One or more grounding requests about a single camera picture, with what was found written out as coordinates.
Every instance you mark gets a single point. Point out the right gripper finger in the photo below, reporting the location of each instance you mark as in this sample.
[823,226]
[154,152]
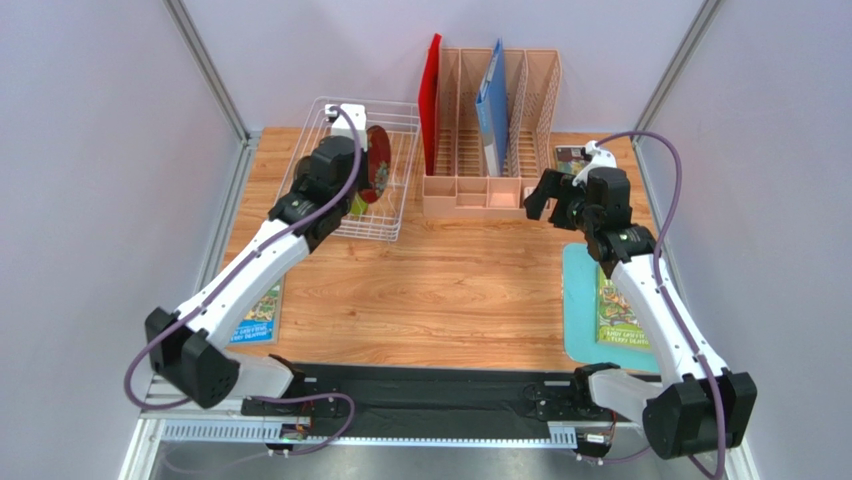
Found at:
[547,188]
[566,213]

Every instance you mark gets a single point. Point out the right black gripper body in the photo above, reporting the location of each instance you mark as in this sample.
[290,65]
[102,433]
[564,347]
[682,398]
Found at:
[560,197]

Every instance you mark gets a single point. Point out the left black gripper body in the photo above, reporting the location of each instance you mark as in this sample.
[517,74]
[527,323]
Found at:
[362,179]

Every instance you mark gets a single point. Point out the red floral plate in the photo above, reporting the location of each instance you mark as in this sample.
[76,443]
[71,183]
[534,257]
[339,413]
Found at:
[376,168]

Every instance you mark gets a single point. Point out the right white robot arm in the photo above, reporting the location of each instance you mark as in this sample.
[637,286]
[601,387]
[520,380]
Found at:
[701,405]

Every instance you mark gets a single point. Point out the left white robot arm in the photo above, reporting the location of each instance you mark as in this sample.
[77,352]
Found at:
[187,347]

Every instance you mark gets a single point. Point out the illustrated book back right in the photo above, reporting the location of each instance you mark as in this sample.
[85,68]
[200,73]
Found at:
[570,159]

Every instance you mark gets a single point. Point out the green plate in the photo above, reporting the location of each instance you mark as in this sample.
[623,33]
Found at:
[359,206]

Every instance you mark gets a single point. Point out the teal cutting board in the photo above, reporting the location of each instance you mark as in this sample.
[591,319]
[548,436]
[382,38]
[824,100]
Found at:
[579,280]

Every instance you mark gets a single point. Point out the pink desk file organizer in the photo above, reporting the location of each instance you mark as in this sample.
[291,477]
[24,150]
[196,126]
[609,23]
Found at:
[460,187]

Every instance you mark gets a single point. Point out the blue folder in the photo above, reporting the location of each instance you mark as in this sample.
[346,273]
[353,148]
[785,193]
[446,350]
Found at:
[492,112]

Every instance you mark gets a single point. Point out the green storey treehouse book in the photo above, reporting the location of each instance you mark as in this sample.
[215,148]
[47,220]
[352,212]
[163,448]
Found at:
[616,322]

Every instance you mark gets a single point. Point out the red folder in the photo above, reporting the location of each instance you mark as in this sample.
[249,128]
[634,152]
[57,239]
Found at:
[427,104]

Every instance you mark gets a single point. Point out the blue storey treehouse book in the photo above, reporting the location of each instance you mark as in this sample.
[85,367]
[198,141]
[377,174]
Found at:
[261,323]

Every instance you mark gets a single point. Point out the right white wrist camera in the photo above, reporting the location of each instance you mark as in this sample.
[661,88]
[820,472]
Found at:
[597,157]

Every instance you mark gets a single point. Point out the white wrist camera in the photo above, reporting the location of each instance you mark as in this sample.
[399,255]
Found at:
[597,157]
[348,120]

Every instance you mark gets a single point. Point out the white wire dish rack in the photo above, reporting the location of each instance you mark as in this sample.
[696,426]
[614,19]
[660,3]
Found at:
[394,127]

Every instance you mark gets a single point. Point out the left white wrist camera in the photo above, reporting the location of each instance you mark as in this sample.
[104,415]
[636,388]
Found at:
[348,120]

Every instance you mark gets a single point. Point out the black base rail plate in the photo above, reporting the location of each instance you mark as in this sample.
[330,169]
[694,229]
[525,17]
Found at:
[432,403]

